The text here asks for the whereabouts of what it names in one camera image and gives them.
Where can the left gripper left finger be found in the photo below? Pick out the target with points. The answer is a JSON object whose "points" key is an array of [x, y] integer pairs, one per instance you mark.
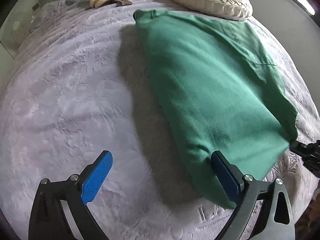
{"points": [[48, 220]]}

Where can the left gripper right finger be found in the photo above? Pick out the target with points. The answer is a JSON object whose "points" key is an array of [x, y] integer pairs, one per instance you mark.
{"points": [[275, 220]]}

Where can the green button-up shirt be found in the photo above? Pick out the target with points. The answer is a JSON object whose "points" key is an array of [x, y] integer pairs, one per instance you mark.
{"points": [[219, 90]]}

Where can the lavender textured bedspread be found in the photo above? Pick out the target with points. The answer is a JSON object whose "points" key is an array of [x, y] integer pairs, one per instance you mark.
{"points": [[81, 86]]}

